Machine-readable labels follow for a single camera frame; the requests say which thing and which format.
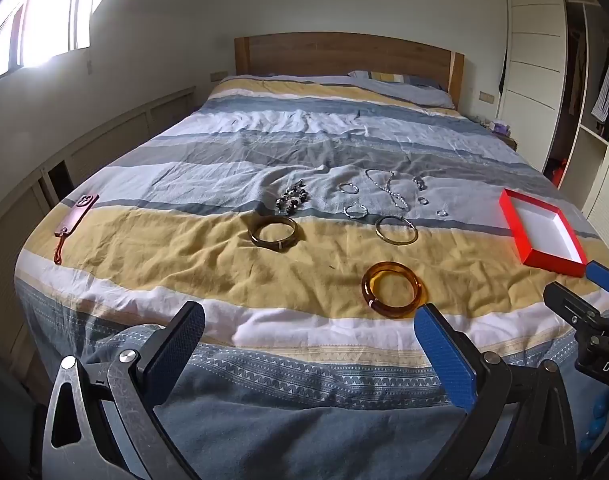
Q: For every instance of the white wardrobe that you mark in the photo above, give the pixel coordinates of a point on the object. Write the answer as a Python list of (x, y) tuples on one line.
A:
[(534, 60)]

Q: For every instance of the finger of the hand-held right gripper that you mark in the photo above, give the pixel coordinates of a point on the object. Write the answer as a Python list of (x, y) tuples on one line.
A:
[(571, 307), (606, 280)]

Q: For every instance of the purple tissue box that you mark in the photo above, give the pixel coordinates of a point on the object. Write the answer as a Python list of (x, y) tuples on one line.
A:
[(500, 126)]

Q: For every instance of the dark brown bangle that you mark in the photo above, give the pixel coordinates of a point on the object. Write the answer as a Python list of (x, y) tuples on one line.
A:
[(253, 234)]

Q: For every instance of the bed with striped duvet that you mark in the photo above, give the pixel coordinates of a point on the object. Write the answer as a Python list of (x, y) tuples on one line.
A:
[(184, 260)]

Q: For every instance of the striped pillow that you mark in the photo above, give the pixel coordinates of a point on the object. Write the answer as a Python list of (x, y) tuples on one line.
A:
[(409, 91)]

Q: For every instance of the red cardboard box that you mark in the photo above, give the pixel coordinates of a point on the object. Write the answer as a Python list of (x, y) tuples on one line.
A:
[(544, 230)]

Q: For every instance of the wooden bed headboard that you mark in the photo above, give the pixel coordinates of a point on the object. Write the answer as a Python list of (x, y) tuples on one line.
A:
[(334, 55)]

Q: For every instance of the person's right hand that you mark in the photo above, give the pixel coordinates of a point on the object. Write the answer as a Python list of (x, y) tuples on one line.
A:
[(598, 410)]

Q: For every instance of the thin gold bangle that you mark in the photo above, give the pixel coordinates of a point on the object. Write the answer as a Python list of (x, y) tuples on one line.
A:
[(397, 243)]

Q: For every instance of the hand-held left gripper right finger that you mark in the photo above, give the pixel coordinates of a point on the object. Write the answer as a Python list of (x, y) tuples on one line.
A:
[(444, 355)]

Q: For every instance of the red object in wardrobe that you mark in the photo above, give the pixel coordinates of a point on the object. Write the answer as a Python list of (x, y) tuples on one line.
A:
[(560, 172)]

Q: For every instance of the thick amber bangle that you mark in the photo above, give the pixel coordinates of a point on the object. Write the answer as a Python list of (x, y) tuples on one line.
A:
[(369, 287)]

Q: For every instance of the wooden nightstand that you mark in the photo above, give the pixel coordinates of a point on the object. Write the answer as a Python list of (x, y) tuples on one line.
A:
[(506, 141)]

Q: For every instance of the window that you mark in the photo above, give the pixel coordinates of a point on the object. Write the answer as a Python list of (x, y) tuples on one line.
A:
[(49, 10)]

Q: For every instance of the striped hanging shirt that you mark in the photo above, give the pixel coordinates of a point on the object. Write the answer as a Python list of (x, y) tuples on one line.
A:
[(603, 90)]

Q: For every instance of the silver wristwatch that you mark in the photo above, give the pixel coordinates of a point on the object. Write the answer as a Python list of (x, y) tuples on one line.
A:
[(420, 182)]

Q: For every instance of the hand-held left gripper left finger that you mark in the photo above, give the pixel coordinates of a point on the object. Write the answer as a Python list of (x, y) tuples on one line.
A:
[(177, 350)]

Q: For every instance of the wall switch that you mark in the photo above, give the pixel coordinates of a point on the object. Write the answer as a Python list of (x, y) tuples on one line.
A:
[(486, 96)]

